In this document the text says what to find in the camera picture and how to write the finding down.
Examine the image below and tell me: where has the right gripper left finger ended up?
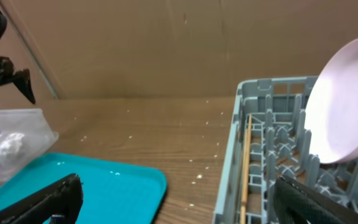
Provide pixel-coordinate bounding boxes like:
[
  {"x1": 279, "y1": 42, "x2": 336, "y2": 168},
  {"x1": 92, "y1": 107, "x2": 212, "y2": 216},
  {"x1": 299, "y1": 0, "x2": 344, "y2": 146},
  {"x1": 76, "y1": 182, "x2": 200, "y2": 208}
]
[{"x1": 0, "y1": 174, "x2": 83, "y2": 224}]

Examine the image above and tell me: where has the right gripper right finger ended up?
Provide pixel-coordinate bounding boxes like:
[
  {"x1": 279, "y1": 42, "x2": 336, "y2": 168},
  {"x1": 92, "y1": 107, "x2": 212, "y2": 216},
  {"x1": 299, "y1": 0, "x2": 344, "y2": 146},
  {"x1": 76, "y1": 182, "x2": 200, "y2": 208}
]
[{"x1": 273, "y1": 175, "x2": 358, "y2": 224}]

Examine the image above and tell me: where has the grey dishwasher rack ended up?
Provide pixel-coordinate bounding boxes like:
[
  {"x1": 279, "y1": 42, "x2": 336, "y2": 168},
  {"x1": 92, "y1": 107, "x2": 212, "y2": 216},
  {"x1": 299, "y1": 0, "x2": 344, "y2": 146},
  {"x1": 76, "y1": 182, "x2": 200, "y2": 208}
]
[{"x1": 213, "y1": 77, "x2": 358, "y2": 223}]

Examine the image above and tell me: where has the large pink plate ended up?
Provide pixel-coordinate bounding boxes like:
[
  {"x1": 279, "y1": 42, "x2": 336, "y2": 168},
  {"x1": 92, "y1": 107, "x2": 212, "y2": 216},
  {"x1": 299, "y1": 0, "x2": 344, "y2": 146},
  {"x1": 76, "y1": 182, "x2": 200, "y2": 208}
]
[{"x1": 305, "y1": 39, "x2": 358, "y2": 164}]

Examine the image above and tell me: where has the teal serving tray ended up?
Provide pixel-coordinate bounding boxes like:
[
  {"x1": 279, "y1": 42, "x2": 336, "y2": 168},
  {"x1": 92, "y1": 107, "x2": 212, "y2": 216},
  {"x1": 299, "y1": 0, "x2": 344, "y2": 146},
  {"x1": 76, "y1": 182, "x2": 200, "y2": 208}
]
[{"x1": 0, "y1": 153, "x2": 167, "y2": 223}]

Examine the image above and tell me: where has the clear plastic bin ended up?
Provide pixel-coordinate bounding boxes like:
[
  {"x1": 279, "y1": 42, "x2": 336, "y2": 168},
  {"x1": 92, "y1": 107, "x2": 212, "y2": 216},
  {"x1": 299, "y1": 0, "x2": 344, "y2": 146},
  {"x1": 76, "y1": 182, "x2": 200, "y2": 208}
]
[{"x1": 0, "y1": 109, "x2": 59, "y2": 182}]

